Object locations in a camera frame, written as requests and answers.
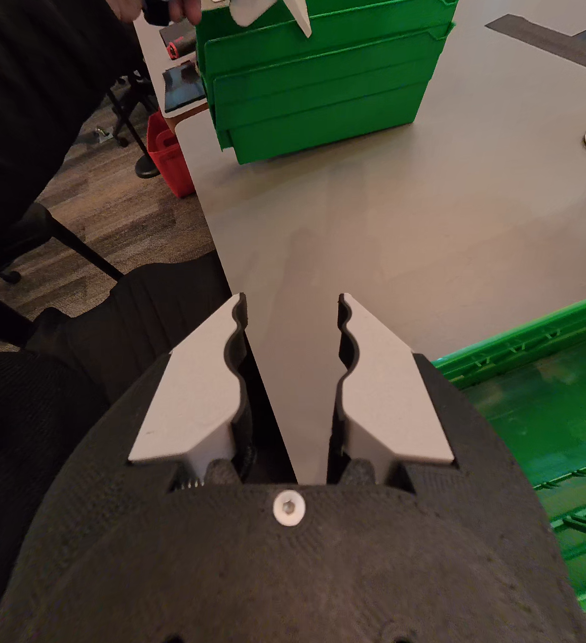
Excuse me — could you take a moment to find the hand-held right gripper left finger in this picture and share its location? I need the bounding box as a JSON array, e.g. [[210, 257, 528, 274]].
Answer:
[[128, 293, 253, 476]]

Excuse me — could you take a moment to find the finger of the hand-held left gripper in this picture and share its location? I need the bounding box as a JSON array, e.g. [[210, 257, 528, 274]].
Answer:
[[280, 0, 315, 40], [229, 0, 279, 27]]

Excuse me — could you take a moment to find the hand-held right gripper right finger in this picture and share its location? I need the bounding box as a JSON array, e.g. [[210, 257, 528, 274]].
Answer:
[[328, 293, 455, 484]]

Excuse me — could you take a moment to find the person's left hand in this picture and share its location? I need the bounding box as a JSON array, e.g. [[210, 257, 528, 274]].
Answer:
[[107, 0, 204, 27]]

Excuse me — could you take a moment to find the red and black tool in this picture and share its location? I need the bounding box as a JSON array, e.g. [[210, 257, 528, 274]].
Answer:
[[159, 20, 198, 59]]

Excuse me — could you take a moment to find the dark screen tablet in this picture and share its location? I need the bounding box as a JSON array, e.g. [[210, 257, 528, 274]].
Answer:
[[164, 60, 209, 115]]

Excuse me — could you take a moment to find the black office chair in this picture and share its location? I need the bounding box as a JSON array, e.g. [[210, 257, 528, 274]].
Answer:
[[0, 201, 125, 287], [106, 75, 159, 147]]

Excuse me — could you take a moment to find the red plastic crate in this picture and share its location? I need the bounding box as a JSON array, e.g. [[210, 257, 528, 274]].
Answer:
[[146, 110, 196, 199]]

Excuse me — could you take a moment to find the grey tape strip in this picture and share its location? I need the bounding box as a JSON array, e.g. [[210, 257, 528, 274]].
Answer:
[[485, 14, 586, 79]]

